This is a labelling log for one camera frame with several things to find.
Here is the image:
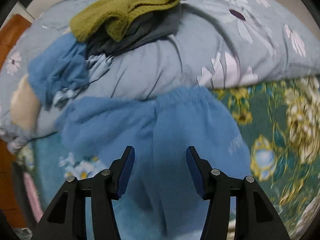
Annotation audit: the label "blue top garment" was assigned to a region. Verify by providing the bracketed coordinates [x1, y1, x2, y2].
[27, 33, 113, 111]

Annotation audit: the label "orange wooden headboard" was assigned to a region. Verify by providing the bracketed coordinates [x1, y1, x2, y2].
[1, 14, 31, 228]

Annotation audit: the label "olive green knit sweater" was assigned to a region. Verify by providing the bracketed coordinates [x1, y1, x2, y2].
[69, 0, 185, 42]

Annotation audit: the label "blue sweatpants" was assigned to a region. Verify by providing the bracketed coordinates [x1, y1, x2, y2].
[56, 87, 250, 239]

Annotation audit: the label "teal floral bed sheet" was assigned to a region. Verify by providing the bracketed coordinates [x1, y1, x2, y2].
[13, 77, 319, 239]

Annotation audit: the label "beige fuzzy sweater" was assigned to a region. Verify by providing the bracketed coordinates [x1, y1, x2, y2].
[10, 74, 41, 132]

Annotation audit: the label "dark grey garment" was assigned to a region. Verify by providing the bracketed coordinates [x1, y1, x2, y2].
[86, 4, 182, 57]

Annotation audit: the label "light blue floral duvet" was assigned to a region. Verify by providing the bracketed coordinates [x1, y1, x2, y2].
[8, 0, 319, 152]

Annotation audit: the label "pink striped cloth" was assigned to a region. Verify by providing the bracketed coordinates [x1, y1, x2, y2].
[23, 172, 43, 223]

